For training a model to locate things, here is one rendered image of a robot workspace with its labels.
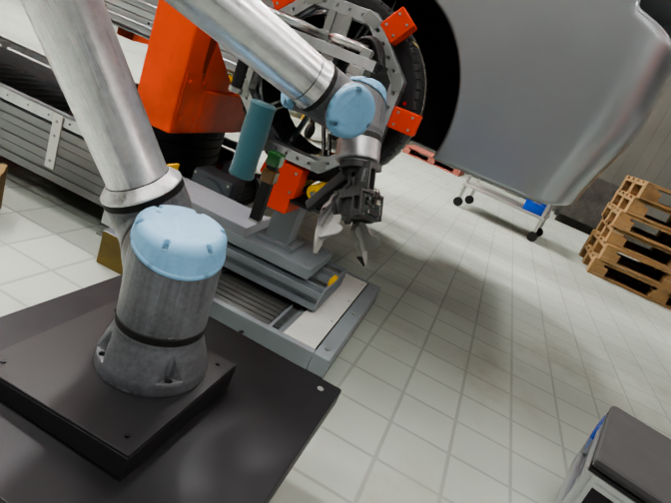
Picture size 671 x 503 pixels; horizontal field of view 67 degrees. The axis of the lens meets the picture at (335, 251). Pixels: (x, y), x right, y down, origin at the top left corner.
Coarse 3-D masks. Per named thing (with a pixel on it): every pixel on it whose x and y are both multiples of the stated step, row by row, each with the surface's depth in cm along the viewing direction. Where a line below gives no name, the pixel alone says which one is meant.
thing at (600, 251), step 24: (624, 192) 545; (648, 192) 482; (624, 216) 496; (648, 216) 559; (600, 240) 537; (624, 240) 503; (648, 240) 493; (600, 264) 510; (624, 264) 535; (648, 264) 495; (624, 288) 507; (648, 288) 535
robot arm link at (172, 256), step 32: (160, 224) 79; (192, 224) 83; (128, 256) 80; (160, 256) 76; (192, 256) 77; (224, 256) 84; (128, 288) 79; (160, 288) 77; (192, 288) 79; (128, 320) 80; (160, 320) 79; (192, 320) 82
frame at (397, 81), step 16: (304, 0) 164; (320, 0) 162; (336, 0) 161; (304, 16) 170; (352, 16) 161; (368, 16) 159; (384, 48) 160; (256, 80) 179; (400, 80) 161; (240, 96) 177; (256, 96) 180; (400, 96) 166; (384, 128) 166; (272, 144) 178; (288, 160) 178; (304, 160) 176; (320, 160) 178
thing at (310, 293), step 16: (240, 256) 194; (256, 256) 198; (240, 272) 196; (256, 272) 194; (272, 272) 192; (288, 272) 195; (320, 272) 213; (336, 272) 213; (272, 288) 193; (288, 288) 191; (304, 288) 189; (320, 288) 193; (336, 288) 217; (304, 304) 191; (320, 304) 194
